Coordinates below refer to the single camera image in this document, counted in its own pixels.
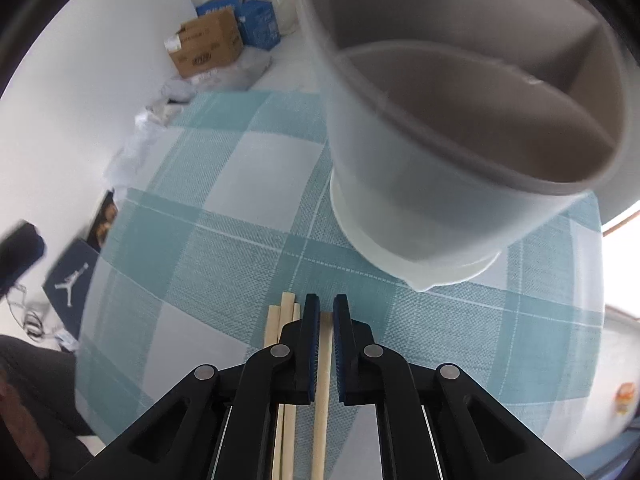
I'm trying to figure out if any wooden chopstick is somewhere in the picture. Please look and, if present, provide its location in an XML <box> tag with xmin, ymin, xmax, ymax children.
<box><xmin>279</xmin><ymin>292</ymin><xmax>299</xmax><ymax>480</ymax></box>
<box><xmin>264</xmin><ymin>306</ymin><xmax>283</xmax><ymax>480</ymax></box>
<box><xmin>311</xmin><ymin>312</ymin><xmax>333</xmax><ymax>480</ymax></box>

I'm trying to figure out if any person's left hand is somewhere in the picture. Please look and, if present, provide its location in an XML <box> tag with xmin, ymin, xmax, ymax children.
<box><xmin>0</xmin><ymin>370</ymin><xmax>50</xmax><ymax>479</ymax></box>

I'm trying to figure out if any wooden chopstick on table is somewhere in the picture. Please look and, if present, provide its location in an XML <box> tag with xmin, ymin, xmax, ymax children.
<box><xmin>264</xmin><ymin>306</ymin><xmax>283</xmax><ymax>480</ymax></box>
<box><xmin>279</xmin><ymin>292</ymin><xmax>299</xmax><ymax>480</ymax></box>

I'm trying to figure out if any dark blue jordan bag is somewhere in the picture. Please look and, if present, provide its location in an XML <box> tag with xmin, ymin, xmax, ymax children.
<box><xmin>43</xmin><ymin>238</ymin><xmax>99</xmax><ymax>339</ymax></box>

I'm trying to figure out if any blue checked tablecloth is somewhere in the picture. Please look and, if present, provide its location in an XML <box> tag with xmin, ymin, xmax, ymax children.
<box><xmin>76</xmin><ymin>91</ymin><xmax>604</xmax><ymax>453</ymax></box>

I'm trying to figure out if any grey utensil holder cup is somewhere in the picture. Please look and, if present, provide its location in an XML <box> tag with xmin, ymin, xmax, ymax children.
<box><xmin>298</xmin><ymin>0</ymin><xmax>629</xmax><ymax>292</ymax></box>

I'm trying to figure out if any clear plastic bag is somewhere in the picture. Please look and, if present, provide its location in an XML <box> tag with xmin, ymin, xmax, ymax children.
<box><xmin>160</xmin><ymin>47</ymin><xmax>272</xmax><ymax>103</ymax></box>

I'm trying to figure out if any brown cardboard box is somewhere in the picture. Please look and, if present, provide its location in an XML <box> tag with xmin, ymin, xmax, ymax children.
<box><xmin>164</xmin><ymin>6</ymin><xmax>244</xmax><ymax>78</ymax></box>

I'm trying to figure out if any blue cardboard box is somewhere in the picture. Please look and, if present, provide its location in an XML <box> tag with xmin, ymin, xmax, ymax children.
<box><xmin>195</xmin><ymin>0</ymin><xmax>281</xmax><ymax>51</ymax></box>

